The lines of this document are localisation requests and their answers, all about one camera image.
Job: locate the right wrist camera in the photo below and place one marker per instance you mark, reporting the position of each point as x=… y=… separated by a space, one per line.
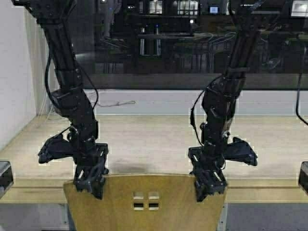
x=240 y=151

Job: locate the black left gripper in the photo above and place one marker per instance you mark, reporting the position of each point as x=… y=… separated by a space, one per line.
x=91 y=171

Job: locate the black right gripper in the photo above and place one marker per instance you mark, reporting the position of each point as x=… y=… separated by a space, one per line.
x=208 y=174

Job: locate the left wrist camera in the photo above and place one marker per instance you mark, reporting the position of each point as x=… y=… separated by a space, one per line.
x=56 y=147

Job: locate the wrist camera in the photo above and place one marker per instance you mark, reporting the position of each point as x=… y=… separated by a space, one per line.
x=56 y=147
x=240 y=151

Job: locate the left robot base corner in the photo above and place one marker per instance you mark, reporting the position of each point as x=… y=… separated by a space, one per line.
x=6 y=177

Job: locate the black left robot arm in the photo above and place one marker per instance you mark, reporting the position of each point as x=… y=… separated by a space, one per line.
x=63 y=80

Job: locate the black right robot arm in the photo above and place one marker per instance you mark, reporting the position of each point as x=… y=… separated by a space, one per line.
x=219 y=99

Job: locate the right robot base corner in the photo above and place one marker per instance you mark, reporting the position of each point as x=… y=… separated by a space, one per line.
x=303 y=176

